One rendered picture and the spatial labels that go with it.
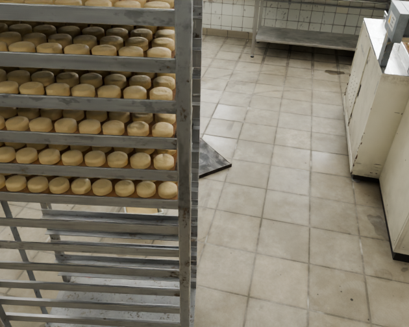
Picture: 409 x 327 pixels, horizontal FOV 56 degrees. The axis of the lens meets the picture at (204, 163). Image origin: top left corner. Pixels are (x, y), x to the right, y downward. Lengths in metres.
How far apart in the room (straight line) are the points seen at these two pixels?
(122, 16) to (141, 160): 0.35
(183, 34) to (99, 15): 0.16
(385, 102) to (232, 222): 1.20
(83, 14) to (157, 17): 0.13
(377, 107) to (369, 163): 0.43
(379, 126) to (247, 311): 1.44
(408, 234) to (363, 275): 0.32
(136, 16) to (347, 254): 1.96
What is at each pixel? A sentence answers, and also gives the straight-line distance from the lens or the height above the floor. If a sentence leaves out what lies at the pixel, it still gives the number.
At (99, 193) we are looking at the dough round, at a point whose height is 1.05.
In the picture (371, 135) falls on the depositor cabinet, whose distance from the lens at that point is 2.73.
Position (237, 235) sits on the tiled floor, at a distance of 2.35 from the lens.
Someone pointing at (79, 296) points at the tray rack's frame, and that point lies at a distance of 1.95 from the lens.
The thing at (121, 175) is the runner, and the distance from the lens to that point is 0.92.
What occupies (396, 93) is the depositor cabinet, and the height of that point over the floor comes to 0.72.
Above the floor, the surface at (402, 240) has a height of 0.19.
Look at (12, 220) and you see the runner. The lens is 1.14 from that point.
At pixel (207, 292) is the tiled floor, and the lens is 2.08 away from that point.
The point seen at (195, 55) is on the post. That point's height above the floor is 1.28.
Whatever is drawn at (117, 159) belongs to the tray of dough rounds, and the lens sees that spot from 0.95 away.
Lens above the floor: 1.69
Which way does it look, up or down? 36 degrees down
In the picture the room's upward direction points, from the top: 2 degrees clockwise
